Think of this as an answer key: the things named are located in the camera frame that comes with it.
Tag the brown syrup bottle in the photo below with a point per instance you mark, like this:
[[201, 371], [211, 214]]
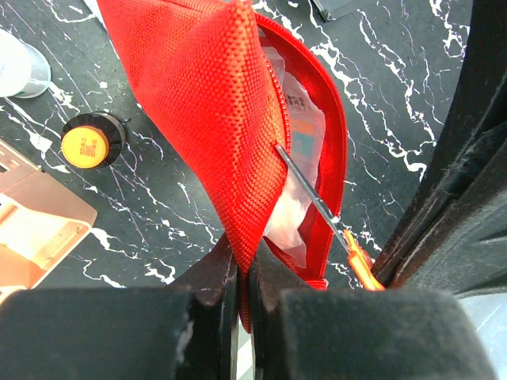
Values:
[[92, 140]]

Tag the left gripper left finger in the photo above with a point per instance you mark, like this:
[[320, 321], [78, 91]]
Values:
[[185, 330]]

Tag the white pill bottle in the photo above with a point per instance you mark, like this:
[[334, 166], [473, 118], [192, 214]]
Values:
[[25, 72]]

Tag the orange handled scissors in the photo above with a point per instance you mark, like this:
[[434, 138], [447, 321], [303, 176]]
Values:
[[358, 259]]

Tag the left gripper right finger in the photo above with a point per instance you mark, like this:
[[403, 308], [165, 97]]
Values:
[[302, 333]]

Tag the orange plastic file organizer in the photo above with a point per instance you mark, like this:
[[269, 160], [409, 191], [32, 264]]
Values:
[[42, 221]]

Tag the red first aid pouch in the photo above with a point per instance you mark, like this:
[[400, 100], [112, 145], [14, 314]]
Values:
[[198, 70]]

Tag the grey metal medicine case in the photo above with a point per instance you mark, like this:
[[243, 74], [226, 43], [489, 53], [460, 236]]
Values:
[[331, 10]]

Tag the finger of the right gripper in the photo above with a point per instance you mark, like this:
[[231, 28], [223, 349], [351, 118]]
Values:
[[453, 234]]

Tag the small bag of blue items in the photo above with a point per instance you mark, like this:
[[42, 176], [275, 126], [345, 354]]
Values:
[[288, 214]]

